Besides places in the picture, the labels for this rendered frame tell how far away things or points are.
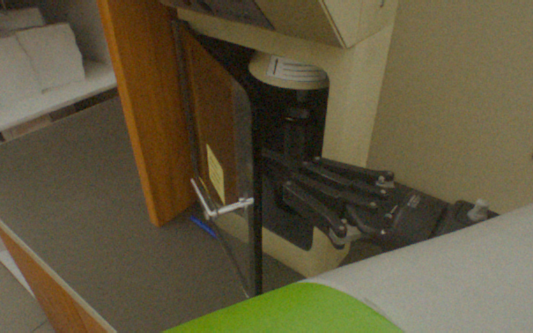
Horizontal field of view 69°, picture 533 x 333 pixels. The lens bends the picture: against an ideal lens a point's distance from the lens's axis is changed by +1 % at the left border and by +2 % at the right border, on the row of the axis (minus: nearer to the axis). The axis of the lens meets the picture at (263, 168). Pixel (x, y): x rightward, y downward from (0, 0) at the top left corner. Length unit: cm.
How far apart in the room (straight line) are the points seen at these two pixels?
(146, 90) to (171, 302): 39
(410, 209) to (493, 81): 56
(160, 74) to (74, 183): 46
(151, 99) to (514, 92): 71
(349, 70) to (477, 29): 44
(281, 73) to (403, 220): 31
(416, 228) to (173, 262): 56
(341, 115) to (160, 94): 37
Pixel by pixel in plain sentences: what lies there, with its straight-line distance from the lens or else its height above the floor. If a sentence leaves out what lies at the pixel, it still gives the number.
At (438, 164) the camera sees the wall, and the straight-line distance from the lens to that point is 103.
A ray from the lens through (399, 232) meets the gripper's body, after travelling 40.
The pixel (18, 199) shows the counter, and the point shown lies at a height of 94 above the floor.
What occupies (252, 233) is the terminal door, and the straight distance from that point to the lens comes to 54.
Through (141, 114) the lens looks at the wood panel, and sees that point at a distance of 75.
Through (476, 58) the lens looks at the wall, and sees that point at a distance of 92.
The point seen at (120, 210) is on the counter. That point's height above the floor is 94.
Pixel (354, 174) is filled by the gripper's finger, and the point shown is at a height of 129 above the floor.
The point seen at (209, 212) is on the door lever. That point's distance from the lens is 53.
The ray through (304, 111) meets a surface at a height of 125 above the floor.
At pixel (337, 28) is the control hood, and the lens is 44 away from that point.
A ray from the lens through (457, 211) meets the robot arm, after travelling 40.
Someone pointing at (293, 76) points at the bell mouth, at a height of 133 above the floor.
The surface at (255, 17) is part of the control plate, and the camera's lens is 51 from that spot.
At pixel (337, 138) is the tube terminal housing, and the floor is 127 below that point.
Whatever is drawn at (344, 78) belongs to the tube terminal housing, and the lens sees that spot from 52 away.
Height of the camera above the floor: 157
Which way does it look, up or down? 37 degrees down
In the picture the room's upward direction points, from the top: straight up
